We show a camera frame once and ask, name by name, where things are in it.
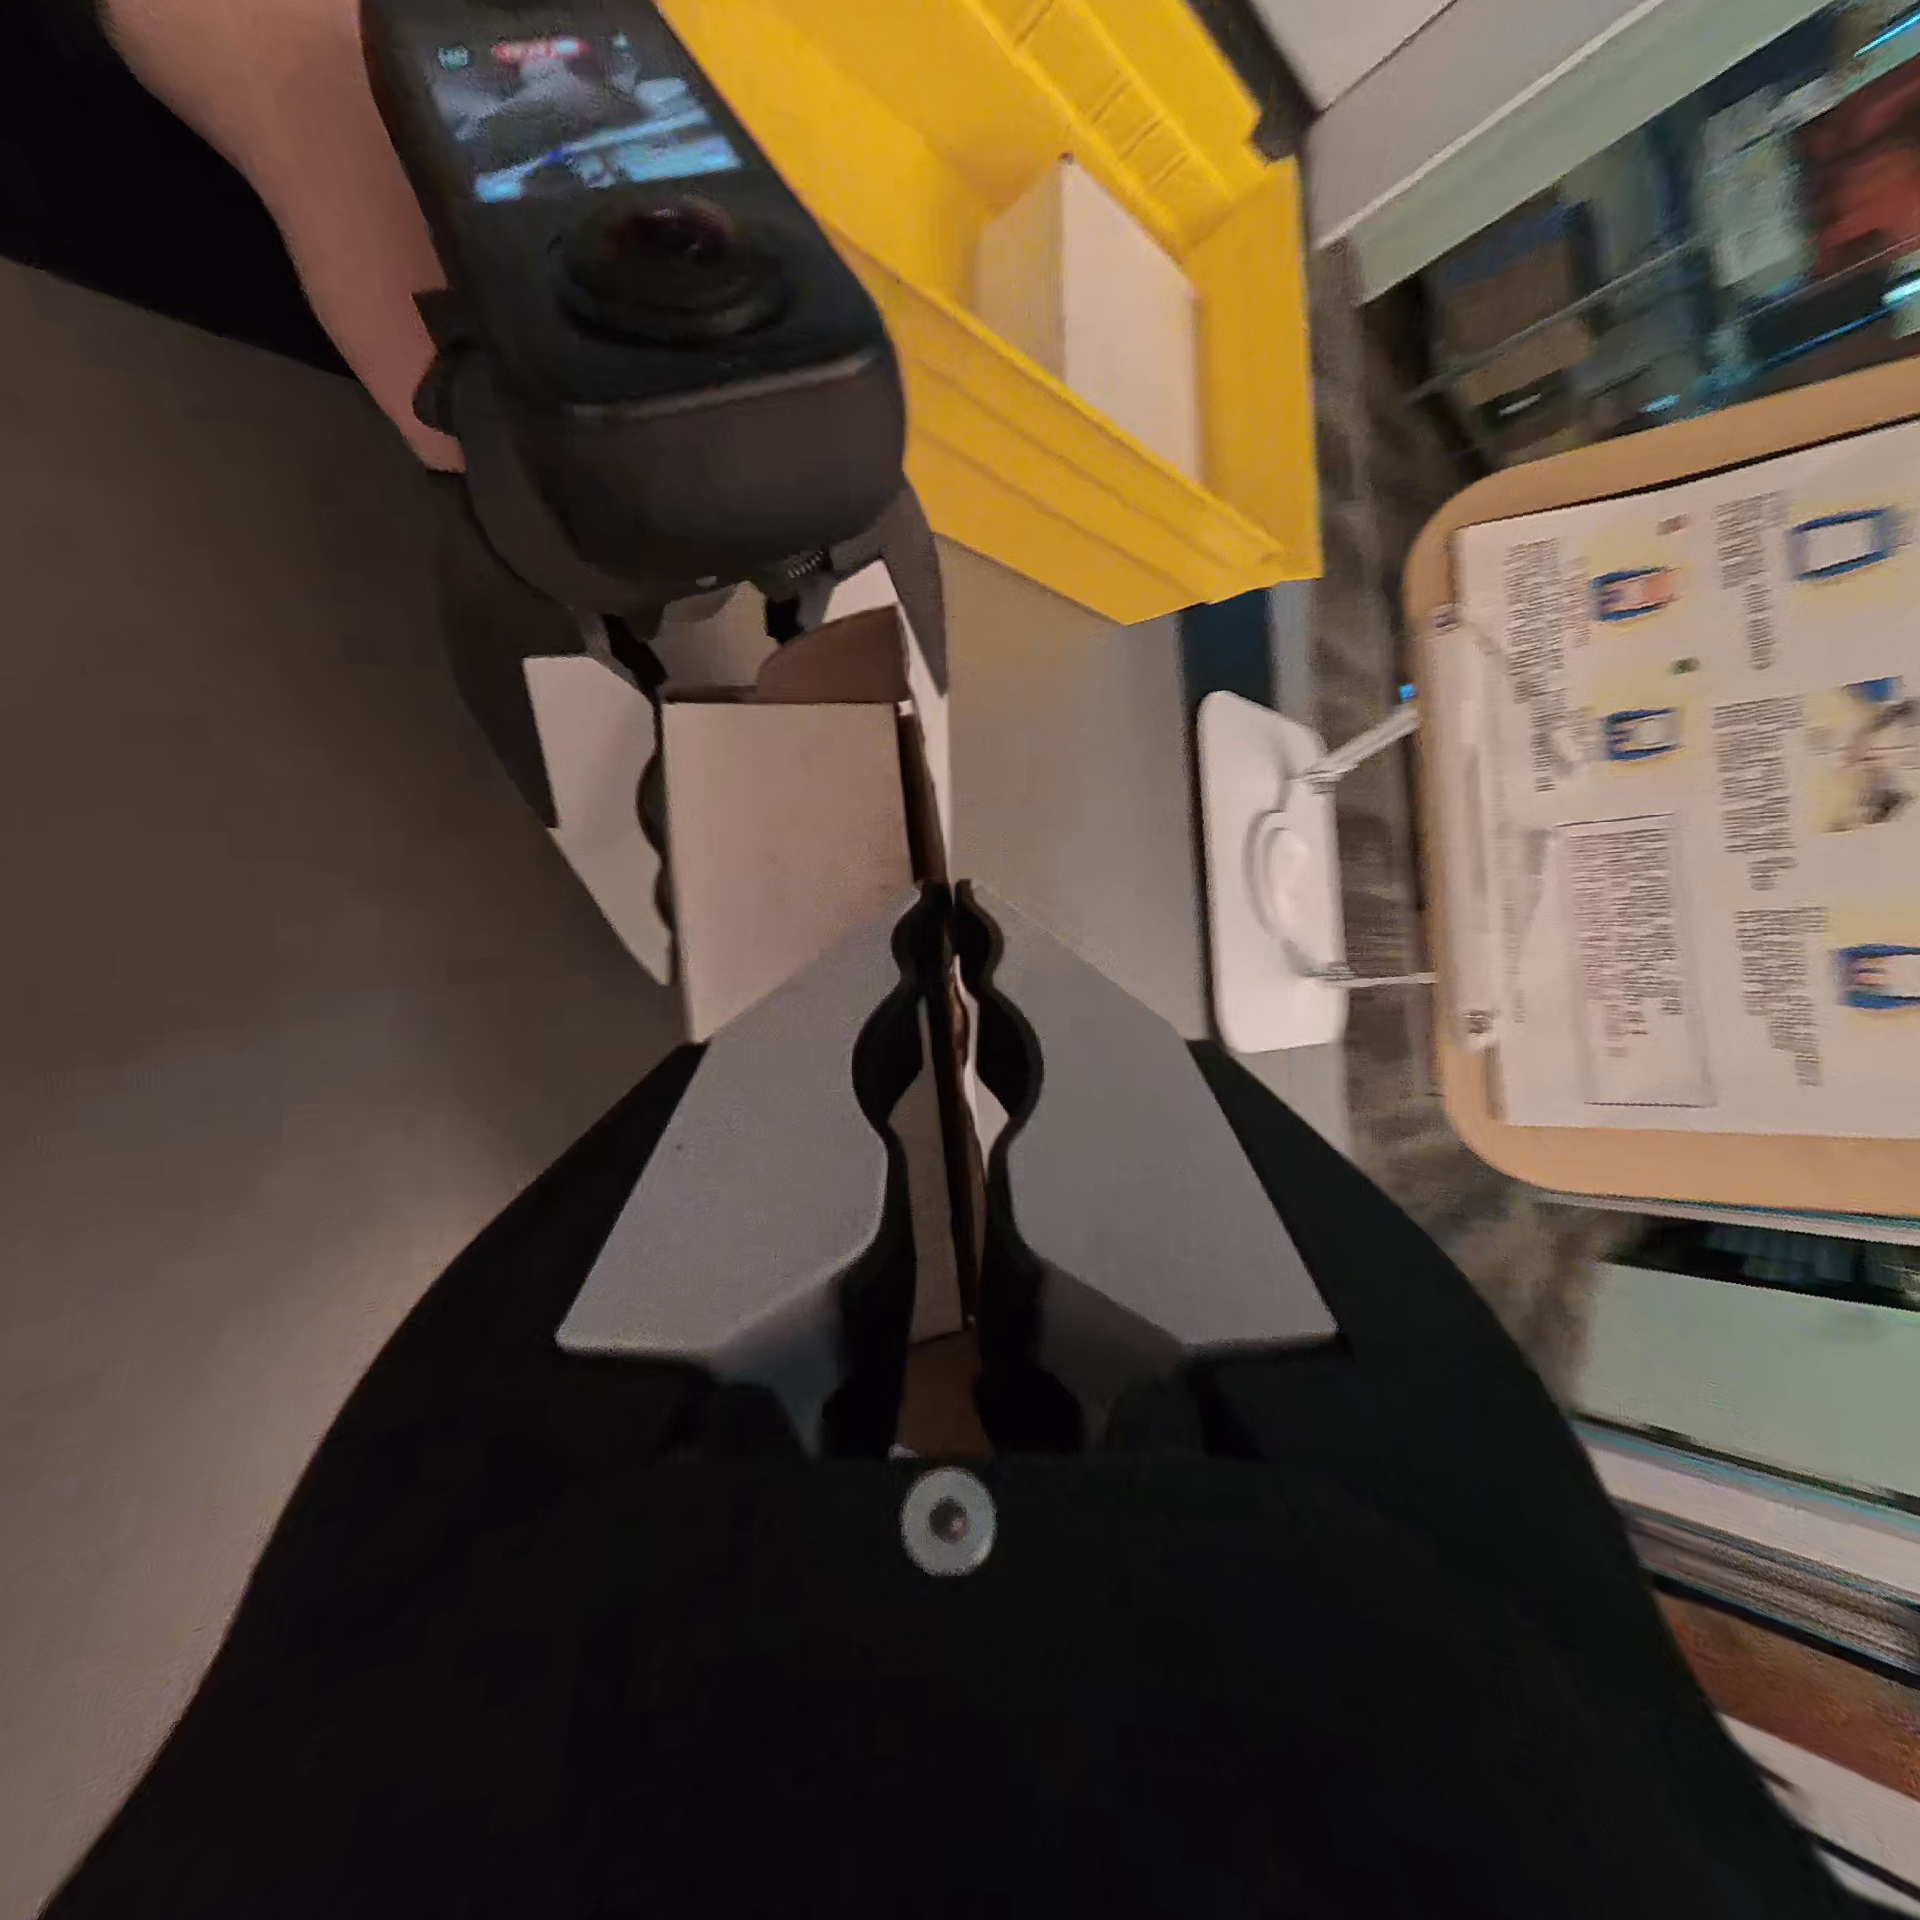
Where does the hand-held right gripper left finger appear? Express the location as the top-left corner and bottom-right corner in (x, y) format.
(556, 881), (953, 1455)

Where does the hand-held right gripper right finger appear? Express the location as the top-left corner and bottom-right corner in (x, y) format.
(953, 879), (1340, 1455)

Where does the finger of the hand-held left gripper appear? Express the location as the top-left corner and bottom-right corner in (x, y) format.
(521, 647), (681, 990)

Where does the white cardboard box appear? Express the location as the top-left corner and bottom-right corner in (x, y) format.
(661, 566), (994, 1461)
(971, 152), (1204, 484)

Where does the yellow plastic bin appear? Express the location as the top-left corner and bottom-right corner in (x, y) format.
(651, 0), (1325, 623)

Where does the person's left forearm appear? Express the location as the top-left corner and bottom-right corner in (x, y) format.
(95, 0), (471, 479)

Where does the white stand base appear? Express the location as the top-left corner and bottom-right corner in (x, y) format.
(1195, 691), (1348, 1056)

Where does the wooden clipboard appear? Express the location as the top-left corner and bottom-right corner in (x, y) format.
(1401, 359), (1920, 1221)

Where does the white printed paper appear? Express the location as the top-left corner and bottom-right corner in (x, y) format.
(1447, 428), (1920, 1142)

